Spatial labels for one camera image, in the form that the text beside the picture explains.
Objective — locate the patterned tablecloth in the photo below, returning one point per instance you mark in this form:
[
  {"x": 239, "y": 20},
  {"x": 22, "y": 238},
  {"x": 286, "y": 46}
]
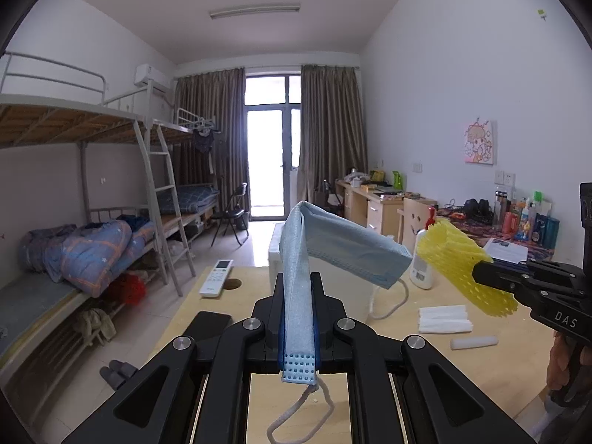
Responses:
[{"x": 467, "y": 226}]

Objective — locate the printed paper sheet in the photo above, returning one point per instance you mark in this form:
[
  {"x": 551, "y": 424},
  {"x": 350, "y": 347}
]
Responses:
[{"x": 506, "y": 249}]

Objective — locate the row of toiletry bottles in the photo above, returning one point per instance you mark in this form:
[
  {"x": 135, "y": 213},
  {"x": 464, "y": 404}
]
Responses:
[{"x": 527, "y": 222}]

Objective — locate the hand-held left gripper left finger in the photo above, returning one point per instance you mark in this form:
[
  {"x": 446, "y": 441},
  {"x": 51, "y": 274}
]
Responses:
[{"x": 270, "y": 347}]

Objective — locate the white remote control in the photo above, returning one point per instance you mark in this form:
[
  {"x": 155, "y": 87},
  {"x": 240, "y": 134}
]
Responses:
[{"x": 216, "y": 277}]

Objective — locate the yellow foam net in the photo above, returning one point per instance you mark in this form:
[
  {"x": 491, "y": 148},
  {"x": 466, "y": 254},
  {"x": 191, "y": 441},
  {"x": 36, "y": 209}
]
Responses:
[{"x": 453, "y": 259}]

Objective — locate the ceiling tube light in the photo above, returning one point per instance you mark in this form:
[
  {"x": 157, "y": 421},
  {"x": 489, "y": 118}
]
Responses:
[{"x": 254, "y": 11}]

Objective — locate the blue plaid quilt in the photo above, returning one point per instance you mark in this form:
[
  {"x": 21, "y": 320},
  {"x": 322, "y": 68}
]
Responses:
[{"x": 97, "y": 254}]

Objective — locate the white foam box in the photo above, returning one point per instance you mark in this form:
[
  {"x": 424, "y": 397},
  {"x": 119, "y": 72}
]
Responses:
[{"x": 342, "y": 286}]

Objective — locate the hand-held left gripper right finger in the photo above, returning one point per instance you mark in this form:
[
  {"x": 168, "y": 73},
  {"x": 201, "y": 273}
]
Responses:
[{"x": 326, "y": 347}]

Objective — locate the white foam sheets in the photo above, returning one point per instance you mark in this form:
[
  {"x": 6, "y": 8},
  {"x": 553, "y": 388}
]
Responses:
[{"x": 444, "y": 319}]

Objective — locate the grey metal ladder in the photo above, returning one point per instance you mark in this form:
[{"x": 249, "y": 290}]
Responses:
[{"x": 164, "y": 189}]

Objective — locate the red cloth bundle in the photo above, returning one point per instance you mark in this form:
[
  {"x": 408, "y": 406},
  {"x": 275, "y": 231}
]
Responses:
[{"x": 132, "y": 289}]

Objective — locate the grey slipper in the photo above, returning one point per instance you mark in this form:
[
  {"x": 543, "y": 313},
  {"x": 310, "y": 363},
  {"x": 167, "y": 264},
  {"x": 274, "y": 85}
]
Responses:
[
  {"x": 126, "y": 369},
  {"x": 111, "y": 375}
]

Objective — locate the wooden chair smiley cutout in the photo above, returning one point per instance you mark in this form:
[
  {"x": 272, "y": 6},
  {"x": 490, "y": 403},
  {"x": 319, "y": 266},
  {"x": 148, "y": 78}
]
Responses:
[{"x": 414, "y": 215}]

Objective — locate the cartoon wall picture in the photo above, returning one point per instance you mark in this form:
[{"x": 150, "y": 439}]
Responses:
[{"x": 481, "y": 142}]

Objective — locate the hanging dark clothes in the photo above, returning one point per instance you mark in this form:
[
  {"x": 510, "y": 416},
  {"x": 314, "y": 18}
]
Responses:
[{"x": 203, "y": 141}]

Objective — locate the white lotion bottle red cap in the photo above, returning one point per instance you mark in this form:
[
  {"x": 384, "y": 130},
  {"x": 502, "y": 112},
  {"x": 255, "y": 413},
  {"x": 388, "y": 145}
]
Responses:
[{"x": 423, "y": 270}]

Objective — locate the light wooden desk with drawers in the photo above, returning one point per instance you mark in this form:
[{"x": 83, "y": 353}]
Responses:
[{"x": 356, "y": 208}]

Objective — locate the folded blue checked quilt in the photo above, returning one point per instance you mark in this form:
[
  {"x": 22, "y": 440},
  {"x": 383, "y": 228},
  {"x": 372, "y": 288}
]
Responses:
[{"x": 189, "y": 196}]

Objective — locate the black smartphone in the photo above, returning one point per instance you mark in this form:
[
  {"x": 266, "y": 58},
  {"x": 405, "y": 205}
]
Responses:
[{"x": 208, "y": 323}]

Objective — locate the green packet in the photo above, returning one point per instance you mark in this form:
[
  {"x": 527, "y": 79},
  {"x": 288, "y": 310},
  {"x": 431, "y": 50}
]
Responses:
[{"x": 397, "y": 180}]

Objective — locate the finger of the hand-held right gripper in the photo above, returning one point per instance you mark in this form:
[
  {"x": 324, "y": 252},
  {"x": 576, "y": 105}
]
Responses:
[
  {"x": 522, "y": 264},
  {"x": 497, "y": 277}
]

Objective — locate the white air conditioner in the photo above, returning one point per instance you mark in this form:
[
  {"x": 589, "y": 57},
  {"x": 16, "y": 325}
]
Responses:
[{"x": 152, "y": 76}]

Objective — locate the blue face mask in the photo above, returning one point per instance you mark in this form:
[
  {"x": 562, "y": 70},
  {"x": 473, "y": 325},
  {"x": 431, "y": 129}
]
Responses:
[{"x": 300, "y": 286}]

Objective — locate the glass balcony door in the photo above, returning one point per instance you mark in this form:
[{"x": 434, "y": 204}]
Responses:
[{"x": 273, "y": 148}]

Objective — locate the black folding chair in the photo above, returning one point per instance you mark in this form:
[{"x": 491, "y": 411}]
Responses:
[{"x": 229, "y": 215}]

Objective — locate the person's right hand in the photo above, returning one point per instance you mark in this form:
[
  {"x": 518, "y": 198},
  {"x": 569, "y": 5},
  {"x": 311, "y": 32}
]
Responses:
[{"x": 558, "y": 365}]

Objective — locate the grey metal bunk bed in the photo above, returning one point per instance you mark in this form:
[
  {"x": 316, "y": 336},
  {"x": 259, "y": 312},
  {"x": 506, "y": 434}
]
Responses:
[
  {"x": 55, "y": 115},
  {"x": 185, "y": 129}
]

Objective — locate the white foam roll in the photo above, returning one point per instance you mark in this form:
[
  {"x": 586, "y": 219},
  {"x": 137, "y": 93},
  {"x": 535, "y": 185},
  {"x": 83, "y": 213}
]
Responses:
[{"x": 474, "y": 342}]

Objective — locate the double white wall socket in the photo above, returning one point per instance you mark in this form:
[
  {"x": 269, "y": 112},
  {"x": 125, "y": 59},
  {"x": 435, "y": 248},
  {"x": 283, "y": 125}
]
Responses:
[{"x": 504, "y": 177}]

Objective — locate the single white wall socket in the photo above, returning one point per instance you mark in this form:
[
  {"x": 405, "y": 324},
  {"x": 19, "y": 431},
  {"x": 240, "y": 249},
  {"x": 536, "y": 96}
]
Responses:
[{"x": 417, "y": 166}]

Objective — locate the black headphones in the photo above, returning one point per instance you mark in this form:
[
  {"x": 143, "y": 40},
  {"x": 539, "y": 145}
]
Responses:
[{"x": 477, "y": 208}]

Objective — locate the beige cloth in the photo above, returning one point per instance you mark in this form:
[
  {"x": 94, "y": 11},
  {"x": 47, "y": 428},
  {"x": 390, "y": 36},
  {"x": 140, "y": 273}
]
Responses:
[{"x": 97, "y": 326}]

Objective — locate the brown curtain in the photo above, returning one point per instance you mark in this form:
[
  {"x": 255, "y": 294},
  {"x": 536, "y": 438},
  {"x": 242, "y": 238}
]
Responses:
[
  {"x": 208, "y": 101},
  {"x": 333, "y": 125}
]

